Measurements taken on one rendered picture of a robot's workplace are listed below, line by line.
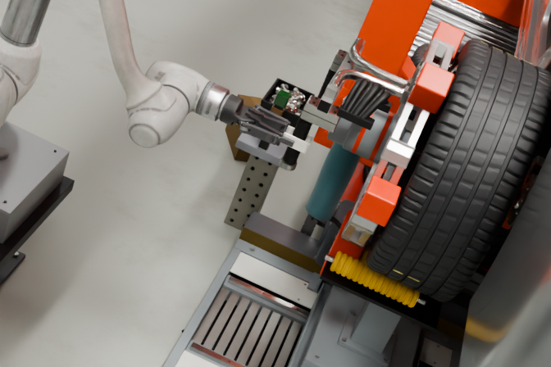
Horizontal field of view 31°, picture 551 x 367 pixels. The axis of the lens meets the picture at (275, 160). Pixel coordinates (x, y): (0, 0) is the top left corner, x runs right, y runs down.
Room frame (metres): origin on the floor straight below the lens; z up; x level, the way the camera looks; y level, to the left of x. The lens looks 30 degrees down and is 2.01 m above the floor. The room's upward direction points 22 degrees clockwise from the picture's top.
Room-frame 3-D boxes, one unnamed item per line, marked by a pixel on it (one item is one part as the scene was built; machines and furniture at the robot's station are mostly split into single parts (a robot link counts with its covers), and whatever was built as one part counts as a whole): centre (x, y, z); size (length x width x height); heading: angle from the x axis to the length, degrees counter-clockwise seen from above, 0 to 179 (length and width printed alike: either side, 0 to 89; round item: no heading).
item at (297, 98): (2.91, 0.04, 0.51); 0.20 x 0.14 x 0.13; 176
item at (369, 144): (2.32, -0.21, 0.85); 0.21 x 0.14 x 0.14; 85
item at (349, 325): (2.30, -0.45, 0.32); 0.40 x 0.30 x 0.28; 175
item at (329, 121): (2.17, -0.06, 0.93); 0.09 x 0.05 x 0.05; 85
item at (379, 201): (2.00, -0.26, 0.85); 0.09 x 0.08 x 0.07; 175
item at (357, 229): (2.32, -0.28, 0.85); 0.54 x 0.07 x 0.54; 175
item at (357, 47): (2.43, -0.17, 1.03); 0.19 x 0.18 x 0.11; 85
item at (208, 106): (2.19, 0.20, 0.83); 0.09 x 0.06 x 0.09; 175
